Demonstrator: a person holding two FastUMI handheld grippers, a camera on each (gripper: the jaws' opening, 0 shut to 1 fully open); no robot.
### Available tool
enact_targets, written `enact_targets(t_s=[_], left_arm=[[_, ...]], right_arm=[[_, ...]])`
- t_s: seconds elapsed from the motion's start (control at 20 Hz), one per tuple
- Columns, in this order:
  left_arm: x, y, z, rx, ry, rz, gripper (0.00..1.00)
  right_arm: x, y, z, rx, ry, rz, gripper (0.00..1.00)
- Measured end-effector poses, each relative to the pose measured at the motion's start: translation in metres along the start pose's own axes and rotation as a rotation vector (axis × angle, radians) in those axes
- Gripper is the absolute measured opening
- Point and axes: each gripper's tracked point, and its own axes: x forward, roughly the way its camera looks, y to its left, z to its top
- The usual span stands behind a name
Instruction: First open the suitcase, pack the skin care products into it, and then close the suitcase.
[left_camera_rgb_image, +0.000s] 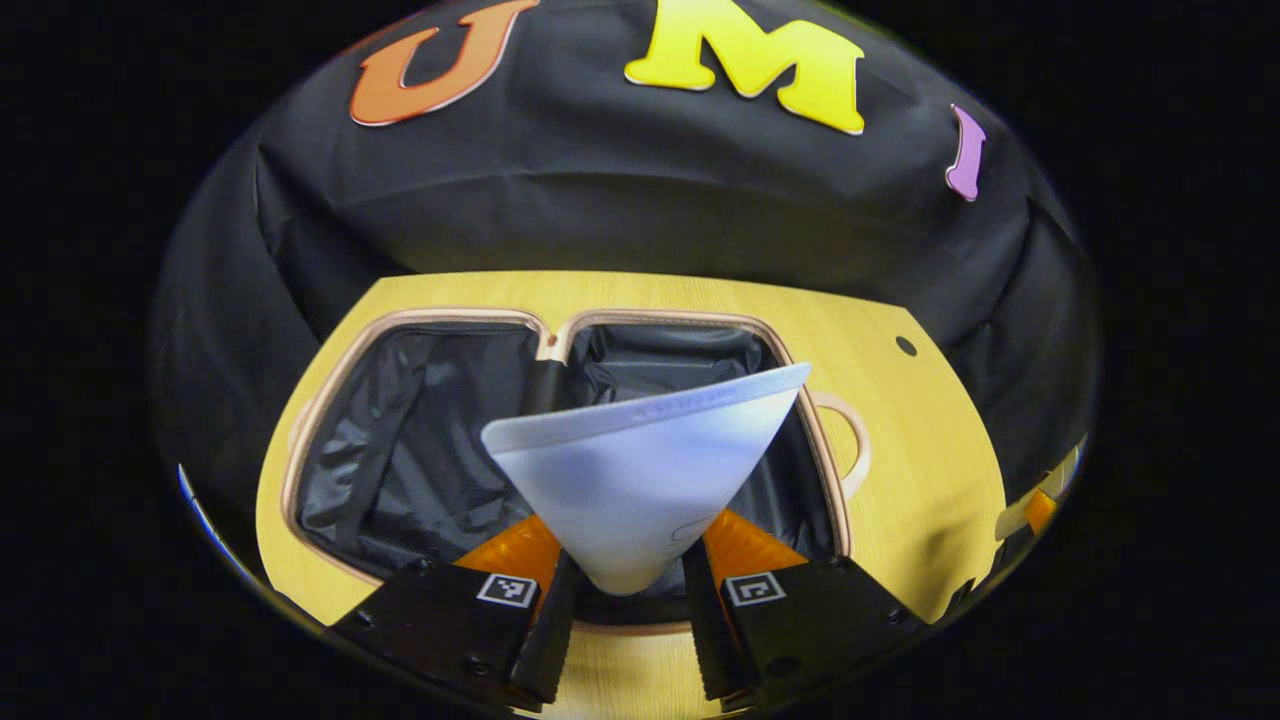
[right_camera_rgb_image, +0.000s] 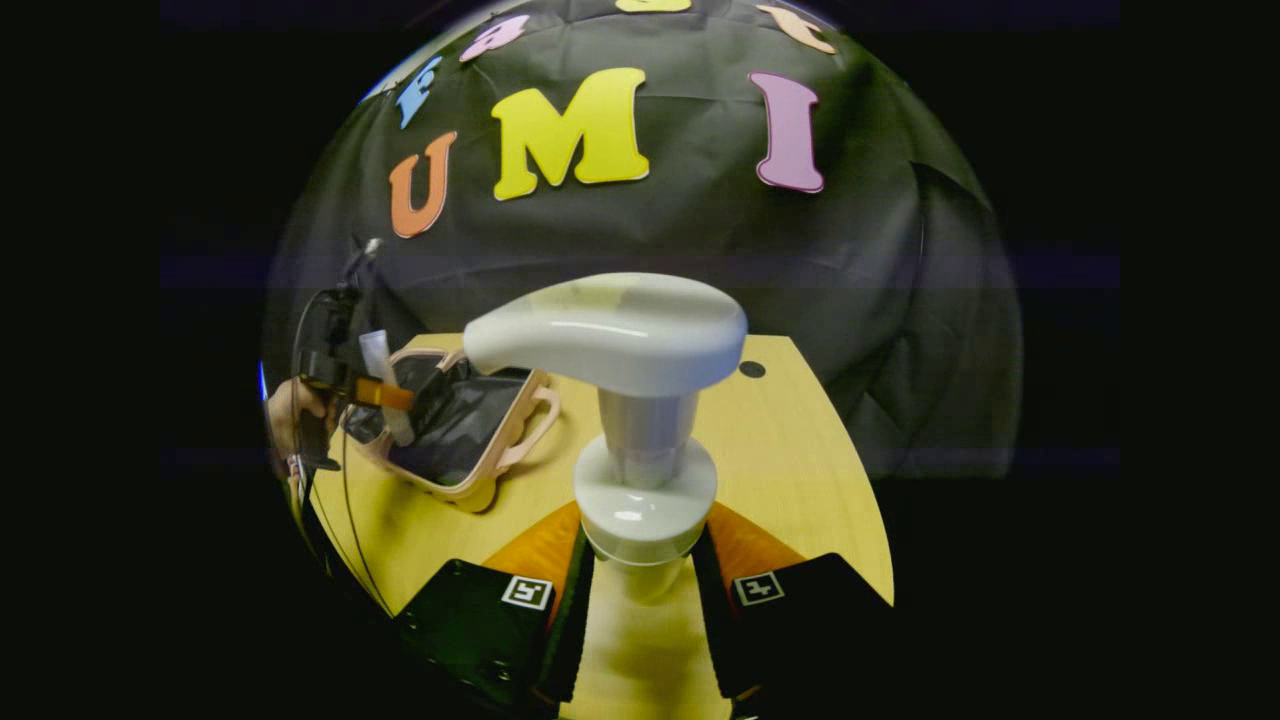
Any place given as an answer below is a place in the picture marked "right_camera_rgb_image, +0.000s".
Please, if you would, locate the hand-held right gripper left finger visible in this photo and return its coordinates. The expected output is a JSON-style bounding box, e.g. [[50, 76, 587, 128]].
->
[[393, 500, 598, 707]]

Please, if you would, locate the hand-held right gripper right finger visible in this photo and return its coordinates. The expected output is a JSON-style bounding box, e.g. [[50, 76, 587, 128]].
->
[[690, 500, 897, 703]]

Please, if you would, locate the white skin care tube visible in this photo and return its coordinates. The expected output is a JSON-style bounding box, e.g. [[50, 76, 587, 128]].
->
[[358, 330, 417, 448]]

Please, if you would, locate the pink suitcase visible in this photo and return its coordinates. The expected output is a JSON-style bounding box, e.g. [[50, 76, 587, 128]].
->
[[343, 346, 562, 514]]

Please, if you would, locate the white pump bottle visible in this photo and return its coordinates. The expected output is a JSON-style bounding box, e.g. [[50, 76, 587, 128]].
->
[[462, 272, 749, 720]]

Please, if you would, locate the black backdrop cloth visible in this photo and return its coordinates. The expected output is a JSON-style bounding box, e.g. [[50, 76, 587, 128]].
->
[[262, 0, 1023, 481]]

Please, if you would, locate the black cable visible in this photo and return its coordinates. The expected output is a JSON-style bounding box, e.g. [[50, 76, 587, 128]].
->
[[338, 425, 393, 613]]

